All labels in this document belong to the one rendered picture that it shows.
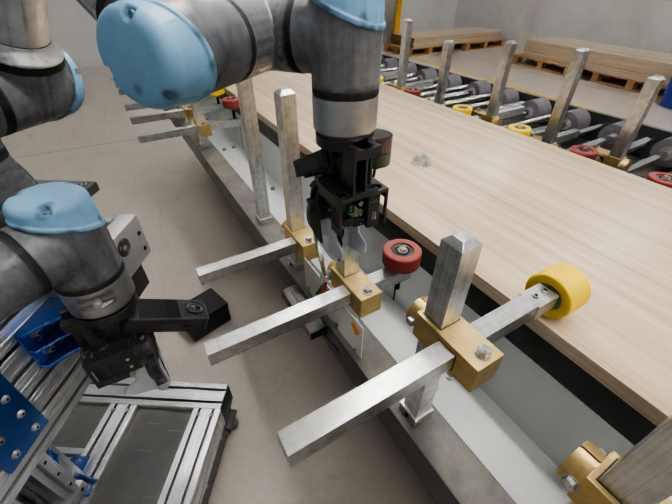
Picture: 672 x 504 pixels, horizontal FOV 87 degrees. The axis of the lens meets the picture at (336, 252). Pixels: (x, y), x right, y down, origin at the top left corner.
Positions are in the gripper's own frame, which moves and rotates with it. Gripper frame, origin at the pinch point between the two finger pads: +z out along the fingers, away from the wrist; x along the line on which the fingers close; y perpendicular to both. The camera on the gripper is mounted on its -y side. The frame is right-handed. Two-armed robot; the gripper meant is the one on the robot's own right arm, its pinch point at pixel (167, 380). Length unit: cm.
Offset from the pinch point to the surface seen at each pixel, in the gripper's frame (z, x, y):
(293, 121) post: -28, -28, -38
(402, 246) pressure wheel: -8.5, -0.7, -48.6
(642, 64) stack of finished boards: 46, -209, -642
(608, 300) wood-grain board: -7, 29, -71
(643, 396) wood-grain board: -7, 42, -57
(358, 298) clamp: -4.2, 3.6, -35.0
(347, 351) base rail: 12.7, 2.5, -33.7
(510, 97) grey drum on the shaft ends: -1, -81, -187
